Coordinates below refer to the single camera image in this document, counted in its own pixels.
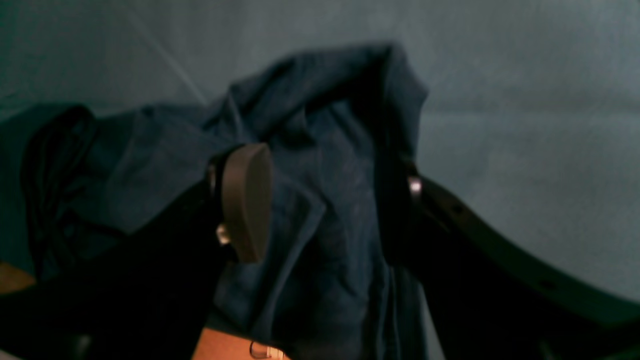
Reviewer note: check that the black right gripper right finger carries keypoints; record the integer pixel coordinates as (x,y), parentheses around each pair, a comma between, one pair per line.
(490,300)

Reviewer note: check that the dark blue T-shirt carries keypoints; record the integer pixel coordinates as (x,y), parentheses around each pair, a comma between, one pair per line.
(324,291)

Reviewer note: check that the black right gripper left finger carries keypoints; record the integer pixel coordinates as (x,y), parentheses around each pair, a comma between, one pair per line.
(149,297)

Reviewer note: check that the light blue table cloth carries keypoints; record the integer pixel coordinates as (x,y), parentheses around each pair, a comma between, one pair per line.
(532,116)

